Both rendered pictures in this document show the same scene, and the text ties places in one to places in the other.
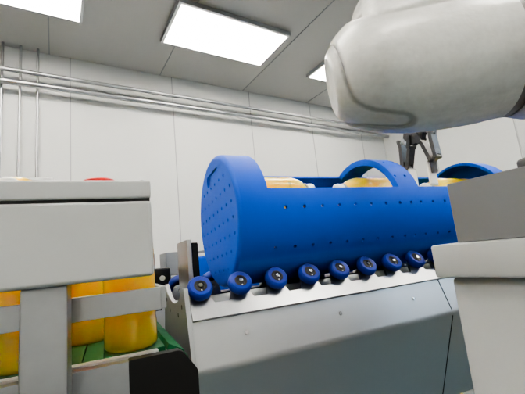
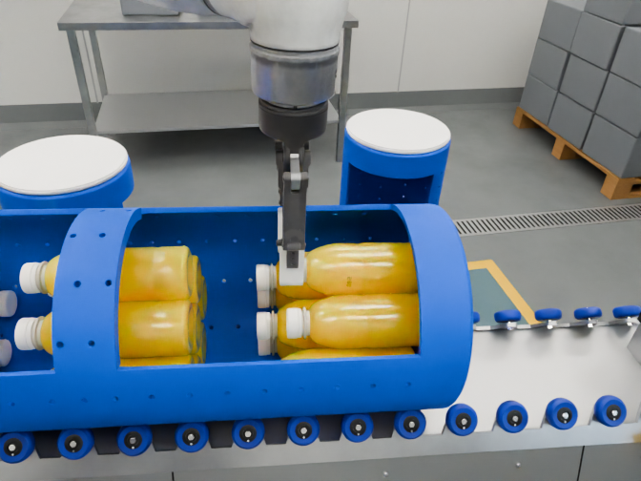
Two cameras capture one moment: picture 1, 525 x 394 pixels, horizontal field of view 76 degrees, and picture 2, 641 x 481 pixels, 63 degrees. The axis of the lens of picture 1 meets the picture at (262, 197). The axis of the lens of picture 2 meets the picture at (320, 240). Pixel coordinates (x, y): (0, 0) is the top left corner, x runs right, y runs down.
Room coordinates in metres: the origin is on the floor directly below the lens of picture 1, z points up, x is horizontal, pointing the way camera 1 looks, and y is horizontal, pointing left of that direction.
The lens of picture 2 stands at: (0.51, -0.70, 1.59)
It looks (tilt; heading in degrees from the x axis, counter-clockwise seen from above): 35 degrees down; 18
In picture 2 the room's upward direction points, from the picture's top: 3 degrees clockwise
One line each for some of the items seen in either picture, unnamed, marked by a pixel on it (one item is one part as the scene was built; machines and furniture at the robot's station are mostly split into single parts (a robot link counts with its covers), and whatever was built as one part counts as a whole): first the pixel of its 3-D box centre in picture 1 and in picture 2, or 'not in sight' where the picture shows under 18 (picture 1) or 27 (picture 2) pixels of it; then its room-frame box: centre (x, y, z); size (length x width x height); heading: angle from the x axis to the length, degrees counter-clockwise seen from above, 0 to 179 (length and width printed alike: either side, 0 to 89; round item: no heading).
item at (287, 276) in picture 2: (432, 173); (291, 261); (0.99, -0.51, 1.19); 0.03 x 0.01 x 0.07; 115
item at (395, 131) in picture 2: not in sight; (398, 130); (1.83, -0.47, 1.03); 0.28 x 0.28 x 0.01
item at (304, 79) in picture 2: not in sight; (294, 70); (1.02, -0.50, 1.42); 0.09 x 0.09 x 0.06
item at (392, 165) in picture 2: not in sight; (380, 261); (1.83, -0.47, 0.59); 0.28 x 0.28 x 0.88
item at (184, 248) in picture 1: (188, 271); not in sight; (0.70, 0.16, 0.99); 0.10 x 0.02 x 0.12; 25
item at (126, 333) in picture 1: (129, 279); not in sight; (0.50, 0.21, 0.99); 0.07 x 0.07 x 0.19
